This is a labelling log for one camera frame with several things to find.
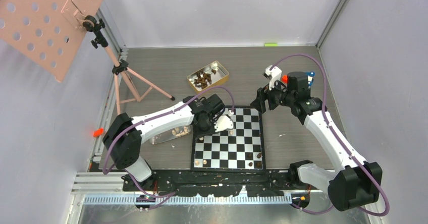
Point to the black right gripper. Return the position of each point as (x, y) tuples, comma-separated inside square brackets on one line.
[(259, 103)]

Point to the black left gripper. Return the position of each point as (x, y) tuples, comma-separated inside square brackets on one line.
[(198, 133)]

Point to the black white chessboard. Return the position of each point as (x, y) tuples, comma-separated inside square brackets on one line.
[(232, 151)]

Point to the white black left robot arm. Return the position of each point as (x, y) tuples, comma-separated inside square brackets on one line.
[(126, 134)]

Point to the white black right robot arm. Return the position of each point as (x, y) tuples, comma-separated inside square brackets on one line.
[(354, 181)]

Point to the gold tin with dark pieces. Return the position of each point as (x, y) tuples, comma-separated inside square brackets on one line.
[(213, 74)]

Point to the silver tin lid tray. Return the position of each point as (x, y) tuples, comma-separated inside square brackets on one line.
[(170, 134)]

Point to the red toy block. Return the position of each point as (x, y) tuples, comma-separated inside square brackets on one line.
[(284, 79)]

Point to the green tape marker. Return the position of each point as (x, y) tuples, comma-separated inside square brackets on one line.
[(270, 44)]

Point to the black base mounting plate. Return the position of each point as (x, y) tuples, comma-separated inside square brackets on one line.
[(187, 183)]

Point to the pink perforated music stand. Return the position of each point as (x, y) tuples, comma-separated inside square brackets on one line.
[(50, 32)]

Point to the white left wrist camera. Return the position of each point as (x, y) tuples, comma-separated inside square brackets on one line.
[(224, 123)]

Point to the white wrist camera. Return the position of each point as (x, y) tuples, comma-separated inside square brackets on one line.
[(273, 73), (224, 123)]

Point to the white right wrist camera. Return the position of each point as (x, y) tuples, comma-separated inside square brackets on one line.
[(273, 73)]

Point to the orange clip on rail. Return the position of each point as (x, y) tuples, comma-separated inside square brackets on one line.
[(97, 133)]

